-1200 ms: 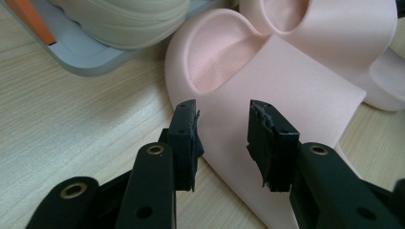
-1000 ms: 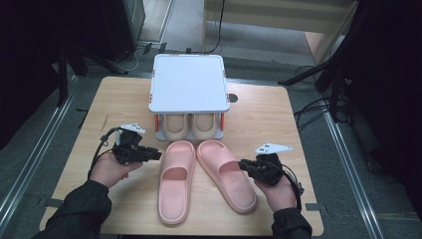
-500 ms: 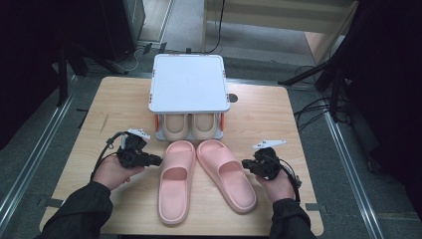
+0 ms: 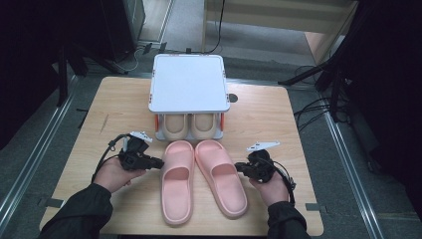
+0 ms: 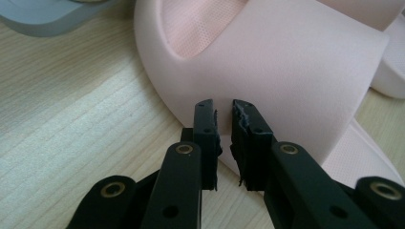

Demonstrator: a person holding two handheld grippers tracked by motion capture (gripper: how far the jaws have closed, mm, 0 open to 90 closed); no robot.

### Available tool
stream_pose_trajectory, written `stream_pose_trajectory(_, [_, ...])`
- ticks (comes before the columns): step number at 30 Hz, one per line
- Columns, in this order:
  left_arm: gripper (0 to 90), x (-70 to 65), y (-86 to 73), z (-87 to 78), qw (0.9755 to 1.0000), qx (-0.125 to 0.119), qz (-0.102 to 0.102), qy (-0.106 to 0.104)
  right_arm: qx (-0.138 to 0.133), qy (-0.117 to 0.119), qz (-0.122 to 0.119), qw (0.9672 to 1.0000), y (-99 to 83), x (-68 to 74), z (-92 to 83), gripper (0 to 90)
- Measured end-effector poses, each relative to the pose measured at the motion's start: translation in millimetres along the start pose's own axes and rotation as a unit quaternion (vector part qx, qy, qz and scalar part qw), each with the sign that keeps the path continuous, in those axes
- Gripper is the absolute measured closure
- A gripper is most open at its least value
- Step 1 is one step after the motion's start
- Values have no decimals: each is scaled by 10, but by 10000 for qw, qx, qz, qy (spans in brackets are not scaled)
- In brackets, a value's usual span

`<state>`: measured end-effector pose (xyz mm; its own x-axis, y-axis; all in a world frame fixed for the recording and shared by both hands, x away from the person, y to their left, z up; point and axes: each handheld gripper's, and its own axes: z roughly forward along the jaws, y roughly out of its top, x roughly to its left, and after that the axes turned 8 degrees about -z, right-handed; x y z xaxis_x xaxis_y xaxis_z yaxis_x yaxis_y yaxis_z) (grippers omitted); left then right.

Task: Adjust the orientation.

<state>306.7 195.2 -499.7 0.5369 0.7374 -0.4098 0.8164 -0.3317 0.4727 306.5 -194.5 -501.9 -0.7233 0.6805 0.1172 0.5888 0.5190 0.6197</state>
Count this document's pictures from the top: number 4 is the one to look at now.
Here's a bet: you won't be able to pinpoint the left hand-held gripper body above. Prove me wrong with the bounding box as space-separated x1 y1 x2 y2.
118 130 153 172

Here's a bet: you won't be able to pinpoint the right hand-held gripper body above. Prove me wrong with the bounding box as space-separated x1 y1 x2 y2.
246 141 282 183

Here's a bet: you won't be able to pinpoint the pink slipper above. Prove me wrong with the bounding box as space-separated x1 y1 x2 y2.
194 139 249 219
160 139 195 227

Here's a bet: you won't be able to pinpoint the cream clog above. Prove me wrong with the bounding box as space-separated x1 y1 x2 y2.
189 114 218 140
161 114 190 140

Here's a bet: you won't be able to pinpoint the white shoe rack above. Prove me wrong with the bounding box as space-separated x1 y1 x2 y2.
147 54 232 141

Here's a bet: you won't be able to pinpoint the person's left hand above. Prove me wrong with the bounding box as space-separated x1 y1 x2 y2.
93 156 147 194

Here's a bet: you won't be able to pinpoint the person's right hand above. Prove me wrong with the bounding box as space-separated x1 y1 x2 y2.
249 170 290 207

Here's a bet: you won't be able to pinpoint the black tripod stand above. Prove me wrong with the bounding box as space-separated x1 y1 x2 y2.
56 43 128 108
278 49 352 122

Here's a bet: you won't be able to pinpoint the dark cabinet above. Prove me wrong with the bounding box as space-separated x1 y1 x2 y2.
99 0 147 63

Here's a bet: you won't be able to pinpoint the light wooden cabinet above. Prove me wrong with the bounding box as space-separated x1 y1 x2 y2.
202 0 361 66

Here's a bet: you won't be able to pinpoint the right hand-held gripper black cable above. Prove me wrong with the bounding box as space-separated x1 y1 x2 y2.
265 158 297 205

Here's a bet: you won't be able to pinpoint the black floor cables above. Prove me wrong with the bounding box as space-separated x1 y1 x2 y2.
293 64 349 132

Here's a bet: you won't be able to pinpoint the metal floor rail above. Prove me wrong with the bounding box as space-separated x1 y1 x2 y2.
319 109 386 239
0 76 79 230

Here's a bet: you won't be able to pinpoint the white floor cable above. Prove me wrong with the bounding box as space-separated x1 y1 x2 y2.
112 48 140 73

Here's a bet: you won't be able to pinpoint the black hanging cable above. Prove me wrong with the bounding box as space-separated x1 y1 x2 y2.
205 0 227 55

